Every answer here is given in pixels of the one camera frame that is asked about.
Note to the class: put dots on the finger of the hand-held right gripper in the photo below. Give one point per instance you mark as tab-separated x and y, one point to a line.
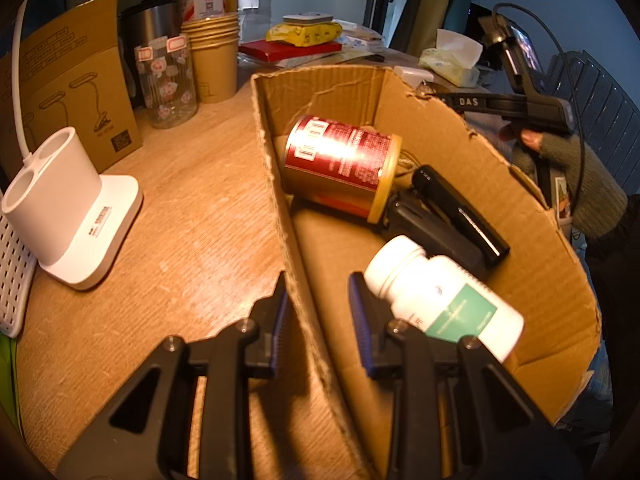
470	102

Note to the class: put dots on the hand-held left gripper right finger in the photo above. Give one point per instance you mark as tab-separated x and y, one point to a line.
362	330

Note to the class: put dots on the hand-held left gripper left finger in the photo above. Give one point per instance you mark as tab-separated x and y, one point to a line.
282	330

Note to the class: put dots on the white charger cube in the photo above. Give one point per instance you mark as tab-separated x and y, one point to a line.
412	74

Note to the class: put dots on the white pill bottle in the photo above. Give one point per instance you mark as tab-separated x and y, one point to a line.
450	300

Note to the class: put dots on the black flashlight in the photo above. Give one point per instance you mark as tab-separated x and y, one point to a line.
465	215

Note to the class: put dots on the red can with yellow lid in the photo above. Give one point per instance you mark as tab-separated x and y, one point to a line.
340	160

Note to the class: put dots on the torn cardboard box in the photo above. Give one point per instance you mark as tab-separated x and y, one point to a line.
525	270

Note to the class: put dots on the person's right hand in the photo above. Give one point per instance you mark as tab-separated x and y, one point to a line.
555	150

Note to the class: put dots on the tissue pack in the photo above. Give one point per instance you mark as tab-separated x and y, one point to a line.
450	67

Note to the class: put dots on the grey headboard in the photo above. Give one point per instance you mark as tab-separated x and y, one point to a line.
610	110

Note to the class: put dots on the white flat box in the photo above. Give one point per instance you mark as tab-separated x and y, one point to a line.
360	35

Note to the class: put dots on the yellow wipes pack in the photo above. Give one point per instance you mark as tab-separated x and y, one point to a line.
305	35

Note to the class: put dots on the grey flat gadget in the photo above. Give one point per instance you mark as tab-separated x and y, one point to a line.
307	17

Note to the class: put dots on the red flat box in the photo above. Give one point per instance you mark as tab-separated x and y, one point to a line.
285	50

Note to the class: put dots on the white desk lamp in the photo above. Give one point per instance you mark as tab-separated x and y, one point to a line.
75	220

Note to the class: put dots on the stack of paper cups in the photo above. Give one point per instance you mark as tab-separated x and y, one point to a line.
215	70

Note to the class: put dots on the printed glass jar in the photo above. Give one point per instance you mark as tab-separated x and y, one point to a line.
167	85

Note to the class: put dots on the white perforated basket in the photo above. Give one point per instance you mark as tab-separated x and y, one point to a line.
15	280

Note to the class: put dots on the green packet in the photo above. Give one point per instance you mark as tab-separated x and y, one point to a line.
7	375

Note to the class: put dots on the brown lamp carton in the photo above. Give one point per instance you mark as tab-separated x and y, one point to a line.
75	85

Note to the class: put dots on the steel thermos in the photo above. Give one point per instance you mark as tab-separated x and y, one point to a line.
150	20

